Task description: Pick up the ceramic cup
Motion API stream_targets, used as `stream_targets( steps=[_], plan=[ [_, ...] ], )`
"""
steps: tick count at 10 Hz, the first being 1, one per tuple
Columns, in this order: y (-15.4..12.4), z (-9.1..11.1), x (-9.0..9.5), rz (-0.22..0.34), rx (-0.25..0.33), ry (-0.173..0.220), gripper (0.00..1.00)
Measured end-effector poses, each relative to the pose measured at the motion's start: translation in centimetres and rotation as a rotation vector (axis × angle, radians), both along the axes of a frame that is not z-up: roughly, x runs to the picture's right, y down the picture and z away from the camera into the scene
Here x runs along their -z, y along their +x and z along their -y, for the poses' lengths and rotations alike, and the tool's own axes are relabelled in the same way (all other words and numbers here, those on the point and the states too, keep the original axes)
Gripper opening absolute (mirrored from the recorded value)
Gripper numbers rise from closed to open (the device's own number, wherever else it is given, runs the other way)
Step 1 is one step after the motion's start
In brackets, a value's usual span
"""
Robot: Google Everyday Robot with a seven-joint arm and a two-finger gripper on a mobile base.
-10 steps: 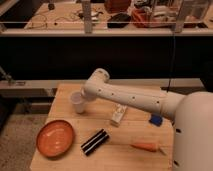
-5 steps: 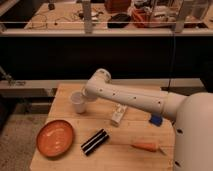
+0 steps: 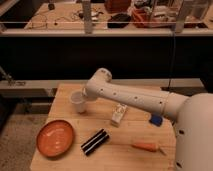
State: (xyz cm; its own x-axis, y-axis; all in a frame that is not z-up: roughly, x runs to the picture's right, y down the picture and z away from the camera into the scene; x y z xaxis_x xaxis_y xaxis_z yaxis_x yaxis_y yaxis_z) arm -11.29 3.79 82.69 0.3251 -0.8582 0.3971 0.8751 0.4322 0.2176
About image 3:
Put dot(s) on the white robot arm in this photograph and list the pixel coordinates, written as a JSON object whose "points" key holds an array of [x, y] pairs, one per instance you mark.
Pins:
{"points": [[193, 116]]}

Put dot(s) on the white bottle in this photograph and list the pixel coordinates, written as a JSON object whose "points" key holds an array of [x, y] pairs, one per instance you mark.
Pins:
{"points": [[118, 114]]}

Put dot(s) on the black white striped block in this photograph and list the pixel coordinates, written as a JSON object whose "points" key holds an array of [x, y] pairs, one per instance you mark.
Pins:
{"points": [[94, 142]]}

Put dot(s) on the blue sponge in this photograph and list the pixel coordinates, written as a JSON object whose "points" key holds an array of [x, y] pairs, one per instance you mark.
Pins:
{"points": [[156, 120]]}

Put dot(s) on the black case on bench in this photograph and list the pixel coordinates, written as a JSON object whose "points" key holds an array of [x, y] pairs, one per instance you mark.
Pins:
{"points": [[119, 20]]}

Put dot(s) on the orange plate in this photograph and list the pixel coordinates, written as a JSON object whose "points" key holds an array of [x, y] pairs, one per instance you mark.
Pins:
{"points": [[55, 138]]}

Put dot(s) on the orange carrot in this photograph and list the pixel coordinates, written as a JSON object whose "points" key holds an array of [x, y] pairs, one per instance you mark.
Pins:
{"points": [[152, 147]]}

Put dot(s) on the dark red container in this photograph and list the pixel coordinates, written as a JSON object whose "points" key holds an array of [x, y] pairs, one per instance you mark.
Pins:
{"points": [[114, 6]]}

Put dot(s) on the left metal post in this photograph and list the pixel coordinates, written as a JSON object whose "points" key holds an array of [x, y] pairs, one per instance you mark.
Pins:
{"points": [[86, 6]]}

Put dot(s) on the metal post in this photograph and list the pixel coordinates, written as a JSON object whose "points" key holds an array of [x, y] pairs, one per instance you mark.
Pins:
{"points": [[86, 6], [183, 13]]}

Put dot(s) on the metal rail beam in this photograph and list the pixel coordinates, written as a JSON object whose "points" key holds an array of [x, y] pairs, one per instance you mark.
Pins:
{"points": [[47, 88]]}

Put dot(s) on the right metal post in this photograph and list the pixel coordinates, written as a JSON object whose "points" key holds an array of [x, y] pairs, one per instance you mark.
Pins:
{"points": [[183, 13]]}

